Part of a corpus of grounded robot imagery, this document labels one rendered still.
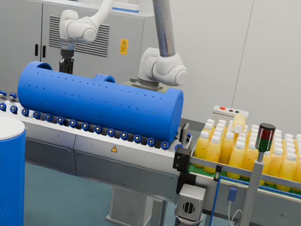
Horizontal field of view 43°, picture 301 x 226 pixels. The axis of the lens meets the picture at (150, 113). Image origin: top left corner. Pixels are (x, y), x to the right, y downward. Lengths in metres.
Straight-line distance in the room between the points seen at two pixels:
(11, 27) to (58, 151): 2.30
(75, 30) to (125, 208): 1.44
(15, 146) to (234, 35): 3.36
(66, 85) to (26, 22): 2.17
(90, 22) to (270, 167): 1.15
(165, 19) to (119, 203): 1.39
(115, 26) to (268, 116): 2.19
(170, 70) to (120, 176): 0.73
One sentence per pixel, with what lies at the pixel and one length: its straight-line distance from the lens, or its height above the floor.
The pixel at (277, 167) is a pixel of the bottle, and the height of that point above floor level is 1.00.
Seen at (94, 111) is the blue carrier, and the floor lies 1.07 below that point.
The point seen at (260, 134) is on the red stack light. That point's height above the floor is 1.22.
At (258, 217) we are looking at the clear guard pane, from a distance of 1.86.
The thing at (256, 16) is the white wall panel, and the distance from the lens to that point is 4.61.
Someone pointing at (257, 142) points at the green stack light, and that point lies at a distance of 1.59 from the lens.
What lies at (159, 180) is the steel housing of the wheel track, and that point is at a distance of 2.03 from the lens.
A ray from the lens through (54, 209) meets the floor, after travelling 3.12.
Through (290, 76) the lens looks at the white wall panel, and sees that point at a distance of 4.67.
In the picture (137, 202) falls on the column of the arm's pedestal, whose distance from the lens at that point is 2.84.
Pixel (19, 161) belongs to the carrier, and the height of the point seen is 0.90.
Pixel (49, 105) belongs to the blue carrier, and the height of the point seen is 1.04.
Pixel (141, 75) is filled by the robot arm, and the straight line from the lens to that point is 2.59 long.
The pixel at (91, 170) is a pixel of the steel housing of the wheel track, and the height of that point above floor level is 0.70.
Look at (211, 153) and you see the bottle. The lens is 1.85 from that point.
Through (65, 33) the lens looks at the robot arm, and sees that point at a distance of 2.14.
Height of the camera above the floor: 1.73
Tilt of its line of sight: 19 degrees down
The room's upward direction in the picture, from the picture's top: 8 degrees clockwise
